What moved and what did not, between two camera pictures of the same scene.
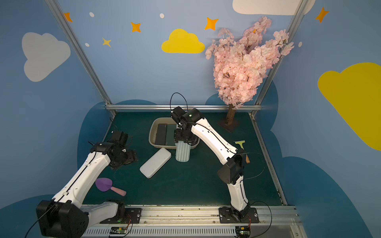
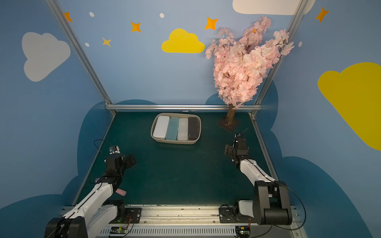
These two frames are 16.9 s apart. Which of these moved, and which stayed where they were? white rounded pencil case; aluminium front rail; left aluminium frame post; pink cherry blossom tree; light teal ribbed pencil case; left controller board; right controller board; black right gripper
Moved: light teal ribbed pencil case; black right gripper; white rounded pencil case
Stayed: aluminium front rail; pink cherry blossom tree; left controller board; left aluminium frame post; right controller board
